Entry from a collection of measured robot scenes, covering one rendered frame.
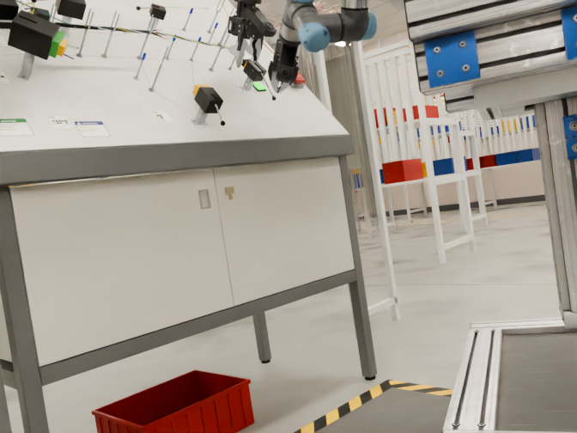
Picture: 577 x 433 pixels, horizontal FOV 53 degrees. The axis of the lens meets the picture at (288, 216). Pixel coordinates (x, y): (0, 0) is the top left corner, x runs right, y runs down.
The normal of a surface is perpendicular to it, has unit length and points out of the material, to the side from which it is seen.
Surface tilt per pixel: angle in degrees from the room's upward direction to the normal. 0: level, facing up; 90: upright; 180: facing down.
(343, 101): 90
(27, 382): 90
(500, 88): 90
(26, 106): 51
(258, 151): 90
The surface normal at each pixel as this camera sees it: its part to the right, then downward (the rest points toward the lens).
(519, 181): -0.66, 0.13
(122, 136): 0.44, -0.69
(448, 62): -0.36, 0.09
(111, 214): 0.69, -0.07
